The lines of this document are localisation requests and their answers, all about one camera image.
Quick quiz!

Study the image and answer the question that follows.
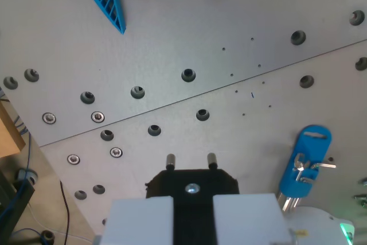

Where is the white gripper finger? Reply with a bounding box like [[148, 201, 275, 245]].
[[213, 192, 294, 245], [99, 195, 175, 245]]

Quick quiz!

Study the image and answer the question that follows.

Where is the aluminium profile piece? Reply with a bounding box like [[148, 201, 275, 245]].
[[276, 190, 301, 213]]

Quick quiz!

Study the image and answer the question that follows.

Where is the silver wing screw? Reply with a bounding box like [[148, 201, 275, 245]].
[[292, 153, 312, 182]]

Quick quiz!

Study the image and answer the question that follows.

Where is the blue plastic tool holder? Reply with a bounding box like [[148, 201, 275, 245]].
[[279, 124, 333, 199]]

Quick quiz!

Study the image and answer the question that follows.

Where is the silver allen key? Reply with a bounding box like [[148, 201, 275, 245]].
[[299, 162, 337, 183]]

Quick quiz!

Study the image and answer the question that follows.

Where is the wooden block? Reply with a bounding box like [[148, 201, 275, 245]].
[[0, 99, 27, 159]]

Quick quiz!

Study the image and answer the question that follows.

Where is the black cable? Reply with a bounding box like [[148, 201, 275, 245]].
[[59, 180, 71, 245]]

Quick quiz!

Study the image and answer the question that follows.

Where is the white thin cable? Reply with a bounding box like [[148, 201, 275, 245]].
[[27, 201, 94, 243]]

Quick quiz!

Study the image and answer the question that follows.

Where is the grey round cable grommet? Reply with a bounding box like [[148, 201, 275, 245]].
[[15, 169, 38, 186]]

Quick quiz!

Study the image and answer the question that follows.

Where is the black metal frame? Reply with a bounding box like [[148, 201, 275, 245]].
[[0, 169, 36, 245]]

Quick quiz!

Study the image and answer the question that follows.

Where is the blue cable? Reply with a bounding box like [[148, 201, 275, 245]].
[[0, 112, 44, 245]]

